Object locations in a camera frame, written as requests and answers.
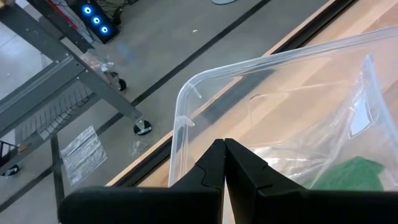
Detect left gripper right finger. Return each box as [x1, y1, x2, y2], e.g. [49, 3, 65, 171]
[226, 139, 398, 224]

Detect clear plastic floor bag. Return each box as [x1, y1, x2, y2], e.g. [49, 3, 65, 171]
[60, 125, 108, 187]

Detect clear plastic zip bag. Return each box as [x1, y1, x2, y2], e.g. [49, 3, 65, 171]
[248, 54, 398, 192]

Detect black computer blue lights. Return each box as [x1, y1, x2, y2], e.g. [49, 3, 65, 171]
[70, 0, 121, 44]

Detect grey metal cart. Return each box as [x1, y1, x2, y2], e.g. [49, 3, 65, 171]
[0, 0, 153, 178]

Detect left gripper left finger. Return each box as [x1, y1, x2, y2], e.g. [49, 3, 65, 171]
[58, 139, 226, 224]

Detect clear plastic container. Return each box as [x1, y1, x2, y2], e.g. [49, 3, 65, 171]
[167, 24, 398, 192]

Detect green elastic bandage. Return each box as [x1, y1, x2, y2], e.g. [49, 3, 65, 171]
[310, 156, 386, 191]

